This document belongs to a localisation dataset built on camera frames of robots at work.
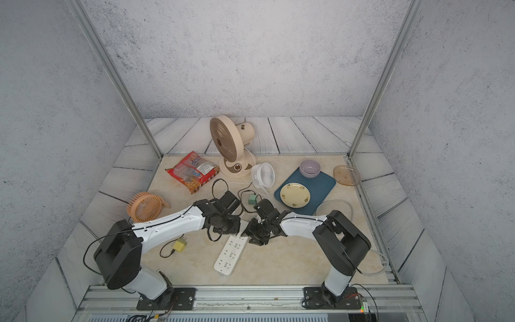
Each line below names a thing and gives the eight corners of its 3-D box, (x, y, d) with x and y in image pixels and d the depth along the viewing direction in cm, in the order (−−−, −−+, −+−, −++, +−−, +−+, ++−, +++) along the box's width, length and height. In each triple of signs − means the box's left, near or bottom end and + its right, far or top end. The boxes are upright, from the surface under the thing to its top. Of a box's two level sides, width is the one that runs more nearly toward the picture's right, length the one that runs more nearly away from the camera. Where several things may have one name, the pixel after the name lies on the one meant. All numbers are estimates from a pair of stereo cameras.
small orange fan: (136, 221, 97) (119, 206, 86) (158, 201, 104) (145, 185, 93) (147, 230, 94) (132, 215, 83) (169, 209, 101) (157, 192, 90)
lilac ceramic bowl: (300, 180, 110) (302, 174, 106) (298, 165, 117) (299, 159, 113) (320, 180, 110) (322, 173, 106) (317, 165, 117) (319, 159, 113)
